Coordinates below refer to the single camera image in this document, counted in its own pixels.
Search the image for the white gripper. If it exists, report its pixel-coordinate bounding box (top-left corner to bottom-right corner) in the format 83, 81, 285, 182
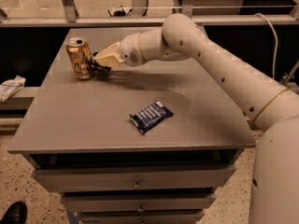
94, 33, 146, 68

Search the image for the black rxbar chocolate wrapper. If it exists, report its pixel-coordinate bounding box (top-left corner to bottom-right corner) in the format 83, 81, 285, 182
93, 63, 111, 74

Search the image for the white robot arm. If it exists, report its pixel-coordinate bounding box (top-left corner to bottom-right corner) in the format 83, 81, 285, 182
94, 13, 299, 224

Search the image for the orange soda can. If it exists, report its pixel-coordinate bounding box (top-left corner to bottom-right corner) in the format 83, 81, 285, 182
65, 36, 94, 80

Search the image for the grey metal railing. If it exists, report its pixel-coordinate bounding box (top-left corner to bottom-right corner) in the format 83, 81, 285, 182
0, 0, 299, 27

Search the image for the blue snack bar wrapper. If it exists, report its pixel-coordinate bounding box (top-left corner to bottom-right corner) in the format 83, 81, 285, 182
129, 101, 173, 134

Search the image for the grey drawer cabinet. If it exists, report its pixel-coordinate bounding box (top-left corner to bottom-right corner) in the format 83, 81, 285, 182
7, 26, 257, 224

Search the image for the white crumpled packet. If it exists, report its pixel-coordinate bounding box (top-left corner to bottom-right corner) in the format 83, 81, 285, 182
0, 76, 26, 102

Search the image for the top drawer with knob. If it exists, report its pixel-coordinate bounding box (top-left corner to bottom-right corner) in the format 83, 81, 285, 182
32, 164, 235, 193

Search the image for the drawer with knob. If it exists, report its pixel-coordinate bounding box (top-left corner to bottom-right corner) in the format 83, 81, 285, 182
32, 164, 235, 193
61, 193, 216, 213

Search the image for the bottom drawer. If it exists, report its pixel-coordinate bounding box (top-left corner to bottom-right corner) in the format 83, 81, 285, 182
79, 210, 205, 224

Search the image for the middle drawer with knob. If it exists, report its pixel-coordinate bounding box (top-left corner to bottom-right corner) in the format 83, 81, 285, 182
61, 193, 216, 213

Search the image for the black shoe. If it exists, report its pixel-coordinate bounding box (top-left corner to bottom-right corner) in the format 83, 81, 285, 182
0, 201, 27, 224

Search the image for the white cable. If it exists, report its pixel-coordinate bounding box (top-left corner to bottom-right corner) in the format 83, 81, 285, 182
253, 12, 278, 79

